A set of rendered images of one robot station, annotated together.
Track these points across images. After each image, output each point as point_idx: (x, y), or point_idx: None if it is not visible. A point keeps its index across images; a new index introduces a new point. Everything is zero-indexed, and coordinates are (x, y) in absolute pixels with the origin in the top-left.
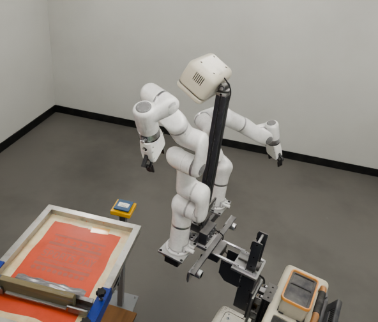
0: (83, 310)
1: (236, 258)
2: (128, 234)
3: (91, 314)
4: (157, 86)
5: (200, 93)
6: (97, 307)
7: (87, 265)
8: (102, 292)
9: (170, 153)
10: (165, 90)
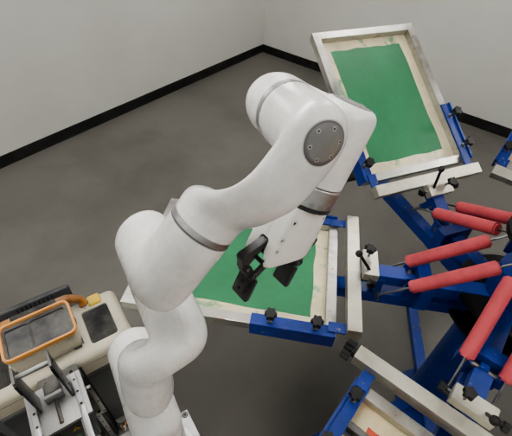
0: (355, 425)
1: (65, 426)
2: None
3: (342, 422)
4: (300, 91)
5: None
6: (332, 431)
7: None
8: (326, 434)
9: (198, 322)
10: (279, 86)
